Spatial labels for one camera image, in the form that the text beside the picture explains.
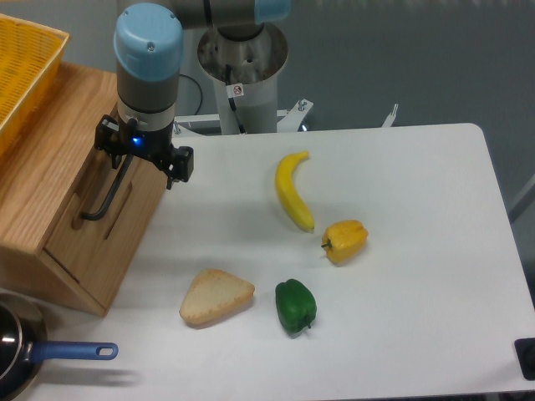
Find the white table frame bracket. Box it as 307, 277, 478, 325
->
171, 99, 400, 137

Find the black device at table edge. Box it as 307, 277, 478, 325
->
514, 338, 535, 381

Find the triangular bread slice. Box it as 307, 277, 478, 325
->
179, 269, 255, 326

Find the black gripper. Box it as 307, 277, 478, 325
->
94, 114, 194, 190

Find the yellow bell pepper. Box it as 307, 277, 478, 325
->
321, 220, 369, 265

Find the black pan blue handle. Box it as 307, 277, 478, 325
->
1, 293, 119, 400

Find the green bell pepper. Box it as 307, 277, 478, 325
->
275, 279, 317, 335

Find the wooden top drawer black handle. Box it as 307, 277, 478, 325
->
43, 104, 156, 268

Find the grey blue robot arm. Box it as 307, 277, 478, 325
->
94, 1, 291, 184

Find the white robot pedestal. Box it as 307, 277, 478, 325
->
197, 23, 288, 134

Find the black cable on floor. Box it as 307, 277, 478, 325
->
178, 74, 204, 116

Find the yellow banana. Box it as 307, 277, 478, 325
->
274, 150, 315, 232

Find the yellow plastic basket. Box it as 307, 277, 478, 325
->
1, 14, 70, 154

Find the wooden drawer cabinet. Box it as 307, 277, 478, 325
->
0, 61, 170, 317

